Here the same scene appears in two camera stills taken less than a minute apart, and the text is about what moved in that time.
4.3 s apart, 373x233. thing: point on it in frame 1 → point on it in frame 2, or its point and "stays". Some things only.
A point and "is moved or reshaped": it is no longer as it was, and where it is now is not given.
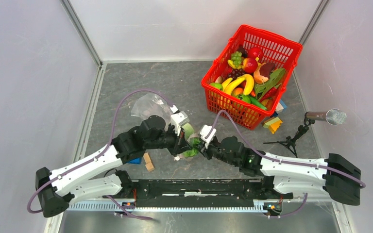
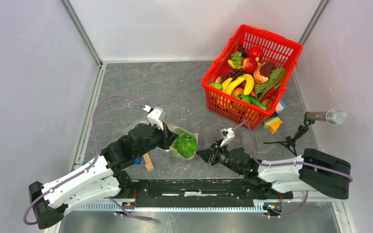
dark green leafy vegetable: x=261 y=89 stays
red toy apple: x=249 y=65 stays
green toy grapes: x=236 y=58 stays
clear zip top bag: x=154 y=104 is moved or reshaped
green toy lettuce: x=188 y=129 is moved or reshaped
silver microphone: x=334 y=116 stays
